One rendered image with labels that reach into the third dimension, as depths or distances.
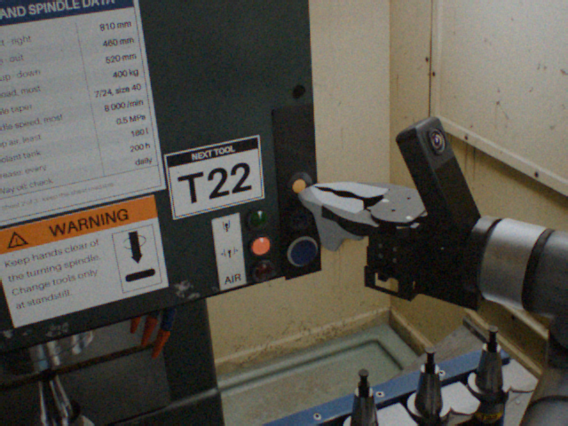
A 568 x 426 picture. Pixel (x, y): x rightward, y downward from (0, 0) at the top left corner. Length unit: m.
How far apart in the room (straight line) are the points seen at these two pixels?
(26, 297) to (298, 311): 1.52
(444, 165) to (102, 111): 0.31
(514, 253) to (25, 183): 0.43
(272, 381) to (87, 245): 1.54
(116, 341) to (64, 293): 0.82
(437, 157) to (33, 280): 0.40
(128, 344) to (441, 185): 1.04
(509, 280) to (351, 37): 1.37
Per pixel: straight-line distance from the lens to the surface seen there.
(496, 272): 0.66
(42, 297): 0.77
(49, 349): 0.95
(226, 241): 0.78
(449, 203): 0.68
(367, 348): 2.34
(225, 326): 2.15
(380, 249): 0.73
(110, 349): 1.59
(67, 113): 0.70
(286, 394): 2.19
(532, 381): 1.27
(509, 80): 1.62
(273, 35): 0.73
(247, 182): 0.76
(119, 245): 0.75
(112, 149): 0.71
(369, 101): 2.03
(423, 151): 0.67
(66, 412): 1.09
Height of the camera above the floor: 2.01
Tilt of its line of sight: 27 degrees down
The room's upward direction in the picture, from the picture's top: 4 degrees counter-clockwise
